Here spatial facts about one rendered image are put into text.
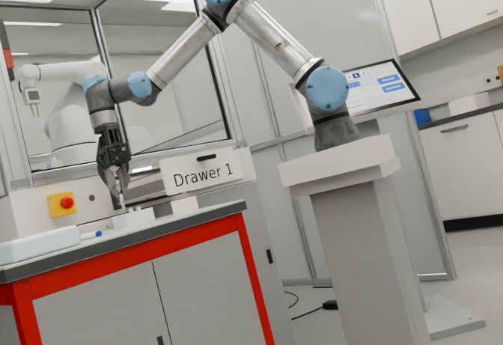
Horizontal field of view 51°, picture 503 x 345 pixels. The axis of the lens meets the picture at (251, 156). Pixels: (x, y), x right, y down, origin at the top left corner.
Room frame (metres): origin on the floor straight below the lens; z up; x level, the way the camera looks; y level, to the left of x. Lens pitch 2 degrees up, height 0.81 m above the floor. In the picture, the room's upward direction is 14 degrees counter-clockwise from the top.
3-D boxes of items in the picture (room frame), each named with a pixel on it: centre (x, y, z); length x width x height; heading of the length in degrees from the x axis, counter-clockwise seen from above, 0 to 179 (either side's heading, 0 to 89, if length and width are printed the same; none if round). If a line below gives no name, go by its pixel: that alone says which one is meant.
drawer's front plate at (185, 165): (1.67, 0.16, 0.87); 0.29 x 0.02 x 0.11; 134
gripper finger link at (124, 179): (1.57, 0.38, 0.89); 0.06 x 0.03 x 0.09; 34
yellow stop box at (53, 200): (1.65, 0.61, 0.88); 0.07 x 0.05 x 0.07; 134
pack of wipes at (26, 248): (1.10, 0.48, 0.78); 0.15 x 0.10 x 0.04; 139
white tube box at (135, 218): (1.55, 0.38, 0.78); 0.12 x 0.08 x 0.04; 34
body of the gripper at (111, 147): (1.55, 0.39, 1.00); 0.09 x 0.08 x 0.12; 34
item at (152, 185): (1.82, 0.31, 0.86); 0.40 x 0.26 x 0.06; 44
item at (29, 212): (2.27, 0.70, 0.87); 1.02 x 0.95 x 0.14; 134
